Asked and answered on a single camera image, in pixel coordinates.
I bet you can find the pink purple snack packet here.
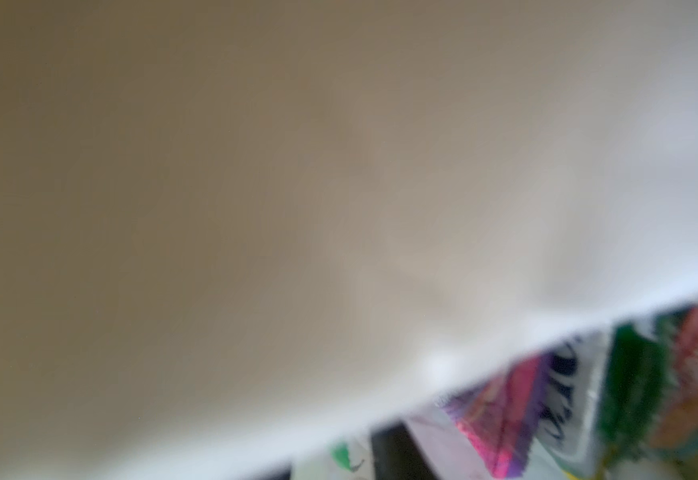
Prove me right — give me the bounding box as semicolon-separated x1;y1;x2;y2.
437;353;552;479

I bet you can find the white floral paper bag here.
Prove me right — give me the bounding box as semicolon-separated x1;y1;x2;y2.
0;1;698;479

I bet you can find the green white snack bag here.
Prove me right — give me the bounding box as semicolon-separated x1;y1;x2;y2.
536;312;682;479

